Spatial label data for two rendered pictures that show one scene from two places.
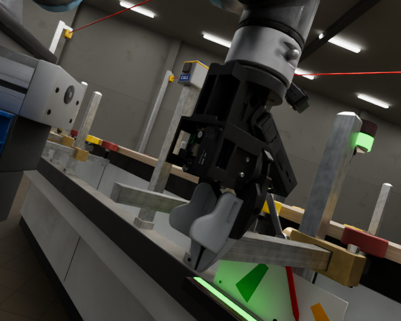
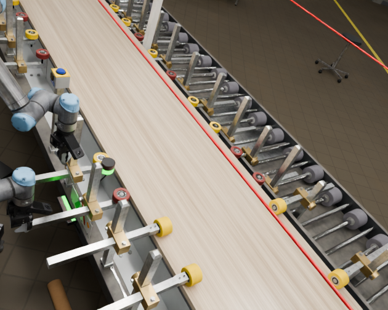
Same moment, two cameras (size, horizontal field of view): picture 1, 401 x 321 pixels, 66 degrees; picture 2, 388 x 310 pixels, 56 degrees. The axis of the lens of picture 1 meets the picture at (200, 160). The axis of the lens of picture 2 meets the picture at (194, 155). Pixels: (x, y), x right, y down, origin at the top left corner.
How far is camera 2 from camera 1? 1.49 m
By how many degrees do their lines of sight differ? 42
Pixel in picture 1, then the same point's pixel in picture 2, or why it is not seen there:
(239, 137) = (16, 219)
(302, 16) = (24, 196)
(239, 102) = (16, 211)
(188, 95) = (57, 91)
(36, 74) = not seen: outside the picture
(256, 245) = (43, 224)
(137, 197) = not seen: hidden behind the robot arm
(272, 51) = (19, 203)
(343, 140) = (93, 175)
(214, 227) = (21, 229)
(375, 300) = (132, 211)
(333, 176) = (91, 186)
